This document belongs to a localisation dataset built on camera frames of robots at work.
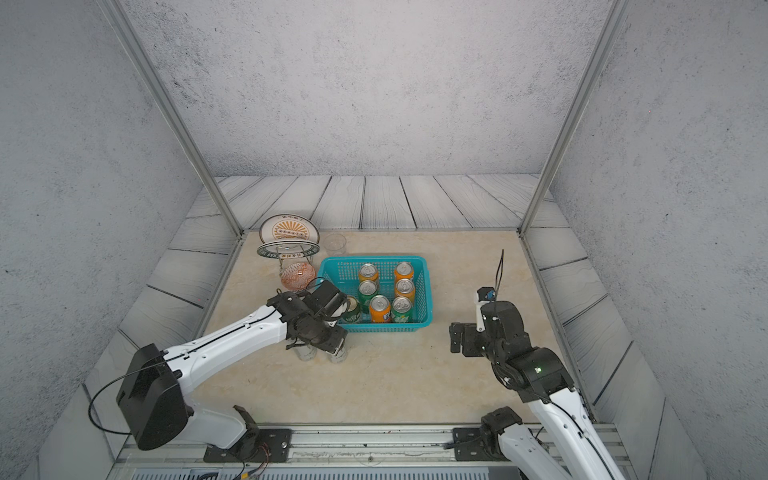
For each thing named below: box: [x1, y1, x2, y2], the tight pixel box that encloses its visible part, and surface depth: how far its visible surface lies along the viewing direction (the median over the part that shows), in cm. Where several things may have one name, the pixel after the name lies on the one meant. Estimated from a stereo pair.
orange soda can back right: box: [394, 261, 414, 282], surface depth 97 cm
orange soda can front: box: [369, 294, 391, 324], surface depth 89 cm
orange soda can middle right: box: [395, 278, 416, 304], surface depth 93 cm
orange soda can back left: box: [358, 262, 379, 281], surface depth 96 cm
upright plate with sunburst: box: [259, 214, 321, 243], surface depth 104 cm
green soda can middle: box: [358, 279, 379, 314], surface depth 92 cm
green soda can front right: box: [391, 295, 413, 323], surface depth 88 cm
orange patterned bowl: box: [280, 262, 316, 291], surface depth 107 cm
